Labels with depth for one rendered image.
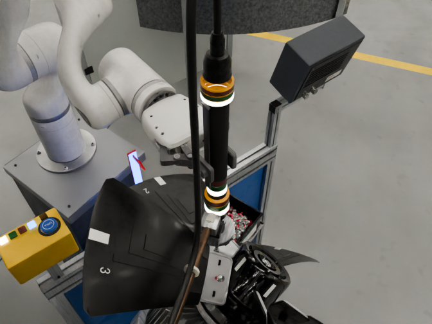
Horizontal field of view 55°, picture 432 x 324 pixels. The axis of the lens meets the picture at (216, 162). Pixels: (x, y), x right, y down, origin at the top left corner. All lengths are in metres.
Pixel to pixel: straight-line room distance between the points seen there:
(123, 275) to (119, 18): 2.14
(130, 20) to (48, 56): 1.58
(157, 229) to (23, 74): 0.59
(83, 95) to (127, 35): 2.01
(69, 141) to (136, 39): 1.55
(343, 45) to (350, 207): 1.31
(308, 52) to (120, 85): 0.70
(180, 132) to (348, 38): 0.86
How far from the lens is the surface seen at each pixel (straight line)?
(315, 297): 2.17
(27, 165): 1.43
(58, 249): 1.12
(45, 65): 1.16
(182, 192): 0.98
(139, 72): 0.75
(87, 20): 0.75
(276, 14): 2.63
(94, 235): 0.65
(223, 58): 0.50
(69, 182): 1.34
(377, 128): 2.98
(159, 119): 0.68
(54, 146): 1.33
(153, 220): 0.71
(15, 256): 1.11
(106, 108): 0.75
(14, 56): 1.10
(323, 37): 1.37
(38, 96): 1.23
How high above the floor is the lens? 1.96
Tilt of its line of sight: 50 degrees down
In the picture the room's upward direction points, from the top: straight up
